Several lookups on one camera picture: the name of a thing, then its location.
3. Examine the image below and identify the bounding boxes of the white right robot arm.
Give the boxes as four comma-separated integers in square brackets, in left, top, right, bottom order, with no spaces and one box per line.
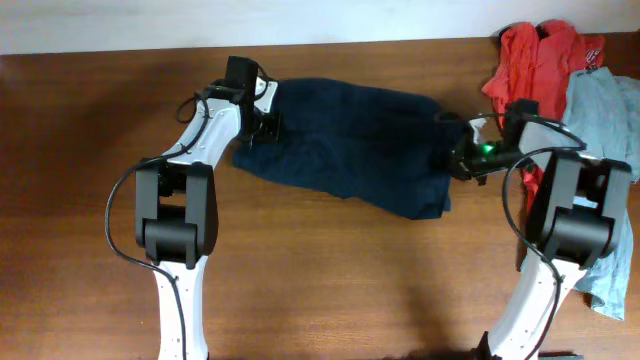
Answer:
[449,99,631,360]

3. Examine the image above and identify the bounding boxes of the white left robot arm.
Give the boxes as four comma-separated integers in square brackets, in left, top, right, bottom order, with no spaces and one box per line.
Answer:
[135,56,281,359]

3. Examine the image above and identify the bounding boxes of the red shirt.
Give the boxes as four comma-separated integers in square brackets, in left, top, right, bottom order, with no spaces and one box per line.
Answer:
[481,18,607,216]

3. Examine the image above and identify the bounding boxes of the navy blue shorts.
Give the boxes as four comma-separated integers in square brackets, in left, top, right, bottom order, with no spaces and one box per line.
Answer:
[232,78,464,220]

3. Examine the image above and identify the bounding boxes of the light blue shirt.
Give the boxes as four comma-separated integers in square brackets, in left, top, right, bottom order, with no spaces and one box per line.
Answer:
[519,66,640,322]

